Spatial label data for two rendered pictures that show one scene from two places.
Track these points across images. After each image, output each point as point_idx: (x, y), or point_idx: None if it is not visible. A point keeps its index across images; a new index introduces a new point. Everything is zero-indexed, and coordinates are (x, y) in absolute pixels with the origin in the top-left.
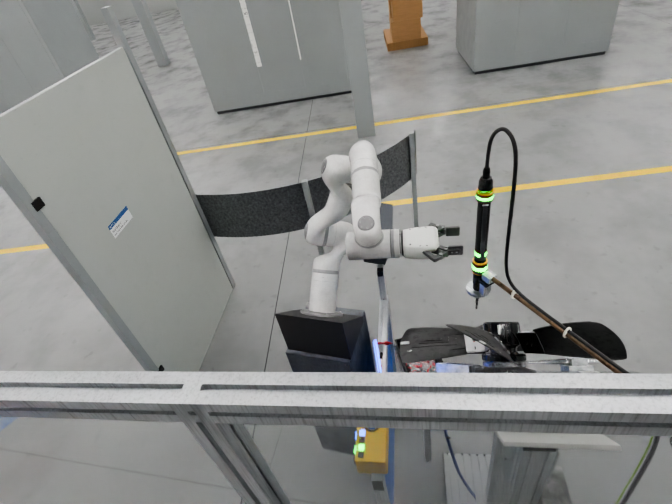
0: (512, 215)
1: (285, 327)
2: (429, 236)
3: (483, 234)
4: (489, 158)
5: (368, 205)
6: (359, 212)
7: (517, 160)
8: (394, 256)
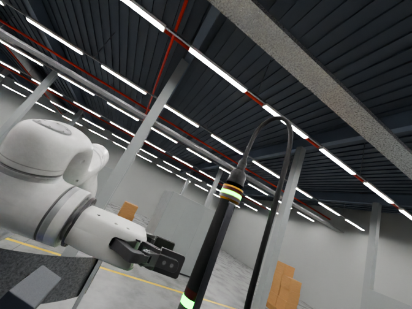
0: (274, 216)
1: None
2: (134, 225)
3: (214, 254)
4: (249, 150)
5: (77, 129)
6: (55, 121)
7: (292, 142)
8: (45, 229)
